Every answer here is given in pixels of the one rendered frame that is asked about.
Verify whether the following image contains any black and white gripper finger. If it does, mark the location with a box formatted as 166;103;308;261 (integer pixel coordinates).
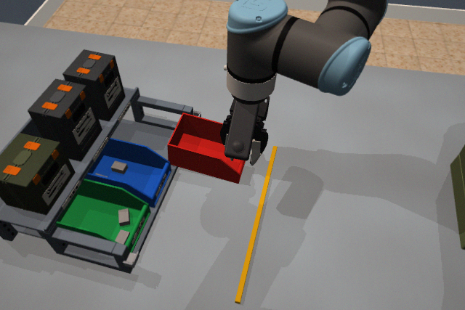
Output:
220;121;229;146
250;129;268;166

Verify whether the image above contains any red bin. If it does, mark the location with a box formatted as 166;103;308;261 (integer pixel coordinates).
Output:
167;113;246;183

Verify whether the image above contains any grey metal bin rack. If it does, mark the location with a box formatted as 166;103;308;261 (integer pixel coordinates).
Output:
0;87;193;274

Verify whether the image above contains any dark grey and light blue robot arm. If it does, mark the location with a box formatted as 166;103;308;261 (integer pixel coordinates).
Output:
224;0;388;161

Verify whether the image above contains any yellow bar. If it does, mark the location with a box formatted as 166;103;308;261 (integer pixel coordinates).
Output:
235;146;278;304

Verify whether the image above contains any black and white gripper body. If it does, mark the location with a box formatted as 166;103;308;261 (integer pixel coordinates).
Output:
226;95;270;139

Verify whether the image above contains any green open bin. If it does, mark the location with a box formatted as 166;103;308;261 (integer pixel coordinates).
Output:
56;179;148;253

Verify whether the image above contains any blue open bin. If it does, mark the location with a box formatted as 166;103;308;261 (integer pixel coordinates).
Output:
85;138;169;208

